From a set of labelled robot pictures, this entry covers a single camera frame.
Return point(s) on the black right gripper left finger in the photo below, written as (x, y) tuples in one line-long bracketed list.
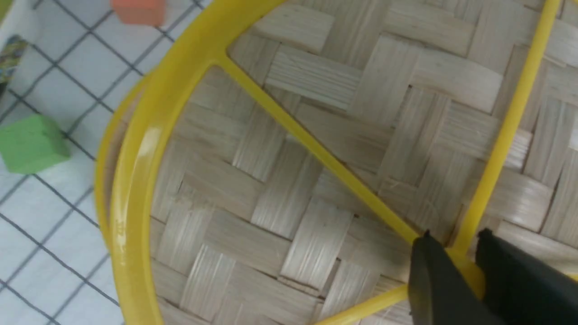
[(437, 292)]

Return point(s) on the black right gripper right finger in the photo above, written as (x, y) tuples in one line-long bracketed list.
[(521, 289)]

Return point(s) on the yellow woven bamboo steamer lid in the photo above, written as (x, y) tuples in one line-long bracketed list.
[(286, 154)]

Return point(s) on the bamboo steamer base yellow rim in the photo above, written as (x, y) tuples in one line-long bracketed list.
[(109, 149)]

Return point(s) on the orange foam cube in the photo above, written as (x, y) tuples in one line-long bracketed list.
[(140, 12)]

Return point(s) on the white black grid tablecloth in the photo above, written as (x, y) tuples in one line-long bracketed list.
[(55, 267)]

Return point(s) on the green foam cube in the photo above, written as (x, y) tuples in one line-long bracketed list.
[(33, 144)]

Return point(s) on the olive green lidded box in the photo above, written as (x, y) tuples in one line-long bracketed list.
[(13, 38)]

